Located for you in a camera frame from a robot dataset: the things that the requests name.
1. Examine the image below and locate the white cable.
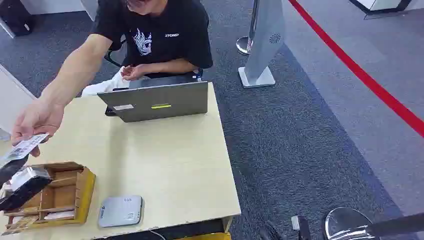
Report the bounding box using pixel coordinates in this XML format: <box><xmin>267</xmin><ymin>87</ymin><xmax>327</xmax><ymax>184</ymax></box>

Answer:
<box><xmin>148</xmin><ymin>229</ymin><xmax>167</xmax><ymax>240</ymax></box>

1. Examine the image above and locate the person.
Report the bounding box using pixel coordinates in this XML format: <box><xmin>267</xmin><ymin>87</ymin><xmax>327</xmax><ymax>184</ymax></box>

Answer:
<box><xmin>10</xmin><ymin>0</ymin><xmax>214</xmax><ymax>158</ymax></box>

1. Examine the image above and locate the grey laptop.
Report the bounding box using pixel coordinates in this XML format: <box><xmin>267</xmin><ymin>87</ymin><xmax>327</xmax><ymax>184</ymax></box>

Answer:
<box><xmin>96</xmin><ymin>81</ymin><xmax>209</xmax><ymax>124</ymax></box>

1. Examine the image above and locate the red barrier belt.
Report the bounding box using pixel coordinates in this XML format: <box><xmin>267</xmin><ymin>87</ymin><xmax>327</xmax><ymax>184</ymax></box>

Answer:
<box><xmin>287</xmin><ymin>0</ymin><xmax>424</xmax><ymax>139</ymax></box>

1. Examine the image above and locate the white card in box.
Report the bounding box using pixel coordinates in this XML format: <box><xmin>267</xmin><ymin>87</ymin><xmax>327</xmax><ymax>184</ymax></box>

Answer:
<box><xmin>43</xmin><ymin>210</ymin><xmax>76</xmax><ymax>222</ymax></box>

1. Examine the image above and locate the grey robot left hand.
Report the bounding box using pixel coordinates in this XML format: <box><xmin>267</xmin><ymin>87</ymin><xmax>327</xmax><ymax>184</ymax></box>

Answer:
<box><xmin>0</xmin><ymin>155</ymin><xmax>53</xmax><ymax>212</ymax></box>

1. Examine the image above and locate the black chair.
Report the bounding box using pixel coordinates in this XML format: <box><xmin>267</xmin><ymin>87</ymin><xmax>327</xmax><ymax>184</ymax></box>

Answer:
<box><xmin>103</xmin><ymin>34</ymin><xmax>129</xmax><ymax>69</ymax></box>

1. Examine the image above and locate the grey square card reader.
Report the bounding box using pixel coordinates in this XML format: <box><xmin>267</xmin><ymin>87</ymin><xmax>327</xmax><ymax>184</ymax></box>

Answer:
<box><xmin>97</xmin><ymin>195</ymin><xmax>144</xmax><ymax>229</ymax></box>

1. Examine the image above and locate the white black counter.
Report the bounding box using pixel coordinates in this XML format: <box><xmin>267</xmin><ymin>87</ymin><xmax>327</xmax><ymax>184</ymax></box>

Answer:
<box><xmin>348</xmin><ymin>0</ymin><xmax>424</xmax><ymax>17</ymax></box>

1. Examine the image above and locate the grey kiosk stand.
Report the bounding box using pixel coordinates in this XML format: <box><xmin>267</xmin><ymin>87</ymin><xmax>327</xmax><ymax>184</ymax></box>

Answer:
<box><xmin>237</xmin><ymin>0</ymin><xmax>286</xmax><ymax>90</ymax></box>

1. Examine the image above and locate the wooden card box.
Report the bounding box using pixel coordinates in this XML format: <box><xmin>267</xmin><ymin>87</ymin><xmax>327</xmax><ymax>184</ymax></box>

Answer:
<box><xmin>1</xmin><ymin>161</ymin><xmax>97</xmax><ymax>236</ymax></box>

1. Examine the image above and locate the white printed card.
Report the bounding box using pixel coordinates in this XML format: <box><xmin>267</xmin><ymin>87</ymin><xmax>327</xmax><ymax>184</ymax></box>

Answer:
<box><xmin>0</xmin><ymin>133</ymin><xmax>50</xmax><ymax>167</ymax></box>

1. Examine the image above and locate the chrome stanchion post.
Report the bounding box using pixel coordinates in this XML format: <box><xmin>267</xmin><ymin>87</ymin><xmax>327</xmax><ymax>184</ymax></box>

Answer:
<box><xmin>235</xmin><ymin>0</ymin><xmax>261</xmax><ymax>57</ymax></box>

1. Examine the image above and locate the yellow box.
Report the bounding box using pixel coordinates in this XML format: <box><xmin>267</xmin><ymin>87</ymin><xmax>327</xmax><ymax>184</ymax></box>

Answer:
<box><xmin>174</xmin><ymin>232</ymin><xmax>232</xmax><ymax>240</ymax></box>

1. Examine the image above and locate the person's right hand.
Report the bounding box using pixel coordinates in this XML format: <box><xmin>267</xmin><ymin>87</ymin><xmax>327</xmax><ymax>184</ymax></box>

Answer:
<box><xmin>10</xmin><ymin>98</ymin><xmax>66</xmax><ymax>158</ymax></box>

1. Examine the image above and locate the white cloth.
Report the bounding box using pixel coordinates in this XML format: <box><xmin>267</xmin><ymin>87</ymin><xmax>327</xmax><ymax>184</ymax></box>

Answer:
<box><xmin>81</xmin><ymin>66</ymin><xmax>132</xmax><ymax>98</ymax></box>

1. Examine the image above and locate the person's left hand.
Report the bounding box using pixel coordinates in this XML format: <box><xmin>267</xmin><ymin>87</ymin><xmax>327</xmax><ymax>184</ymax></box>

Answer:
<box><xmin>120</xmin><ymin>64</ymin><xmax>149</xmax><ymax>82</ymax></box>

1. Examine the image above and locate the white cabinet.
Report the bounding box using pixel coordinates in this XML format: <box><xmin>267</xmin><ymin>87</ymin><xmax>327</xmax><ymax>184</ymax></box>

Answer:
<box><xmin>19</xmin><ymin>0</ymin><xmax>99</xmax><ymax>21</ymax></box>

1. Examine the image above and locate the black bag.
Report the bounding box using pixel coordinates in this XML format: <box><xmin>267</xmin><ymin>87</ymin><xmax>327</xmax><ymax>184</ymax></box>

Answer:
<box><xmin>0</xmin><ymin>0</ymin><xmax>37</xmax><ymax>38</ymax></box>

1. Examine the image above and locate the chrome stanchion base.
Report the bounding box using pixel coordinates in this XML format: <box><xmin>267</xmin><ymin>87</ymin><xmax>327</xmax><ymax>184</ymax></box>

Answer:
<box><xmin>322</xmin><ymin>206</ymin><xmax>377</xmax><ymax>240</ymax></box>

